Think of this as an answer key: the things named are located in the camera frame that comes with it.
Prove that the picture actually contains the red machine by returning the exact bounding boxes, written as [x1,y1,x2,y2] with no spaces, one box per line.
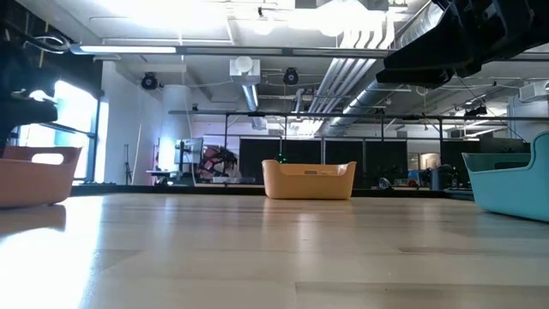
[201,145,239,177]

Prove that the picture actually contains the teal plastic bin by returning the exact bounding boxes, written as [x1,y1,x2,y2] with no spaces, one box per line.
[462,130,549,223]

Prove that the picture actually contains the ribbed silver air duct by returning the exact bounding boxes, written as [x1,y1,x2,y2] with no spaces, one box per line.
[321,59,404,138]

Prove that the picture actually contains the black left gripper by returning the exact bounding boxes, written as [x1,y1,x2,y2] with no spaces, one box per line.
[0,39,59,149]

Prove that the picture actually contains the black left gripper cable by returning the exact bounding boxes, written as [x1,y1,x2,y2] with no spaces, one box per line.
[23,33,72,56]

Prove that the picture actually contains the black background rig frame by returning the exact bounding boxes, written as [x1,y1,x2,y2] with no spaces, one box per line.
[167,109,549,190]

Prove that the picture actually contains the orange plastic bin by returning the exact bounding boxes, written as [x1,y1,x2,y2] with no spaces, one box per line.
[0,144,83,209]

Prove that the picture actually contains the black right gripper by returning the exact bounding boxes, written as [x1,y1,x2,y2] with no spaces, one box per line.
[376,0,549,89]

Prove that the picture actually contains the black partition panel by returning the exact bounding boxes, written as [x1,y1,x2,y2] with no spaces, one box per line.
[238,137,408,186]

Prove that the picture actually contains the computer monitor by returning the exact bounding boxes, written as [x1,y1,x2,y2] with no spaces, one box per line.
[173,136,205,167]

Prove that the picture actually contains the white ceiling box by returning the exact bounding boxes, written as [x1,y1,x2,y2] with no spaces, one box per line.
[229,56,262,86]

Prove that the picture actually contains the black ceiling camera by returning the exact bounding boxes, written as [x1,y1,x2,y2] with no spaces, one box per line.
[282,67,300,86]
[141,71,159,91]

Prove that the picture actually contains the white ceiling pipes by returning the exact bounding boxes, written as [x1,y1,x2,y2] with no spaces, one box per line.
[306,25,395,115]

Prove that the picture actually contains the black aluminium table frame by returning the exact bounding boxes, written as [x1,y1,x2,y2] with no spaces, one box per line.
[70,42,549,201]

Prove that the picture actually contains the dark grey bin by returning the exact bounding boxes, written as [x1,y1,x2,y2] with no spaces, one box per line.
[430,165,454,191]

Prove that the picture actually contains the yellow plastic bin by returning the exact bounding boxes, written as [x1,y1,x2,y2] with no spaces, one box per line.
[261,159,358,201]

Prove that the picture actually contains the white air conditioner unit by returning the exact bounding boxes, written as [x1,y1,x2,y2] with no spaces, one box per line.
[518,80,549,103]

